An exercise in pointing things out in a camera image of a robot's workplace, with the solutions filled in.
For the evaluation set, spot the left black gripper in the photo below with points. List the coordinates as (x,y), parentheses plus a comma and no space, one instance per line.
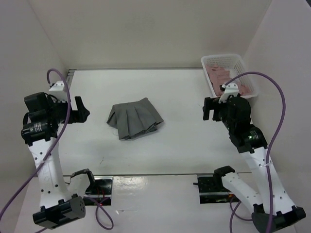
(80,116)

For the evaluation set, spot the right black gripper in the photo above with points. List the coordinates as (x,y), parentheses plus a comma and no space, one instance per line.
(209,104)

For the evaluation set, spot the grey pleated skirt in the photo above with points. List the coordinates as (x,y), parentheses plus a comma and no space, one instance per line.
(133,119)

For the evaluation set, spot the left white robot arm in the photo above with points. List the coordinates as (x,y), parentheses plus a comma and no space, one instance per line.
(60,203)

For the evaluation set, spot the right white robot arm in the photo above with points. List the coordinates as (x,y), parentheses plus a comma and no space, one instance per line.
(270,206)

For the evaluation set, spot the pink skirt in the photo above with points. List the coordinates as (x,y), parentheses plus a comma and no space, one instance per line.
(219,76)

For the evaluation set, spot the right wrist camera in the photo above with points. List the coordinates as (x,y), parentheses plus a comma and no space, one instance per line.
(229,90)

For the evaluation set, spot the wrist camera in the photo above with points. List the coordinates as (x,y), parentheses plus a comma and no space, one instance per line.
(58,90)
(229,90)

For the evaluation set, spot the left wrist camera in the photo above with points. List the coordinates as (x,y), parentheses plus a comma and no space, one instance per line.
(58,90)

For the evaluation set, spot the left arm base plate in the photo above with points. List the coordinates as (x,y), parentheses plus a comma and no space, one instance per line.
(101,191)

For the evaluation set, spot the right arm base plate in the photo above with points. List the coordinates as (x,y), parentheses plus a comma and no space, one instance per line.
(210,193)

